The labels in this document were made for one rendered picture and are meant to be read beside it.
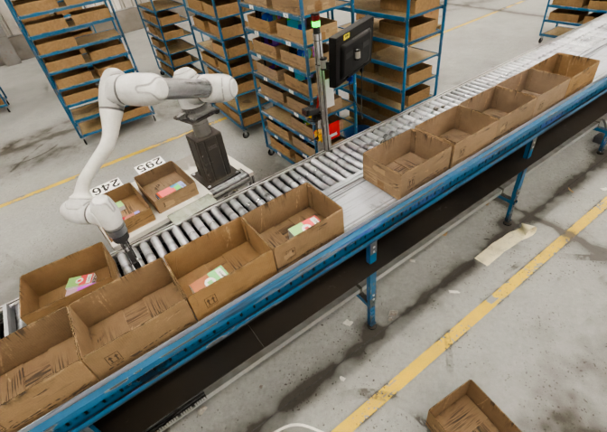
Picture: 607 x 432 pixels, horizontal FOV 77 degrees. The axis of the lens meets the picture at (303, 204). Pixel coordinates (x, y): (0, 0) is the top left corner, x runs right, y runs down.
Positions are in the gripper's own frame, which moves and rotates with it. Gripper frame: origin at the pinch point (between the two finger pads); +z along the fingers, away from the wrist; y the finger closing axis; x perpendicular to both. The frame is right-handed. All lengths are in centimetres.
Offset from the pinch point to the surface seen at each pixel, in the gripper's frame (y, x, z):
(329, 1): 74, -191, -72
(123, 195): 77, -10, 8
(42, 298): 19, 47, 9
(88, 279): 11.9, 24.1, 6.1
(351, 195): -37, -113, -3
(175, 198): 45, -36, 5
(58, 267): 20.8, 33.0, -2.8
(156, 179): 82, -35, 9
